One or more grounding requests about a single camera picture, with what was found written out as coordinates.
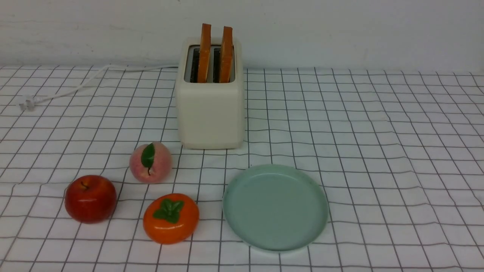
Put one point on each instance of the toasted bread slice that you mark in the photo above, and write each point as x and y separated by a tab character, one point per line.
226	55
204	53

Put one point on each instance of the pink peach with leaf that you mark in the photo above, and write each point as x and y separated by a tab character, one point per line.
151	163

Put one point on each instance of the cream two-slot toaster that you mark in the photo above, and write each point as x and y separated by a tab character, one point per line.
210	115

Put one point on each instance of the light green round plate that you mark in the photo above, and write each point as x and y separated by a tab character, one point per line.
275	208

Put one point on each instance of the orange persimmon with green leaf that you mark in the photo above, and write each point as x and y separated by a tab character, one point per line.
171	218

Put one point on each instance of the white grid tablecloth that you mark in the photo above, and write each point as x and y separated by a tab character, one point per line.
399	155

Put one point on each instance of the red apple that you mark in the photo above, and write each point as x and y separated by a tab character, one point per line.
90	199

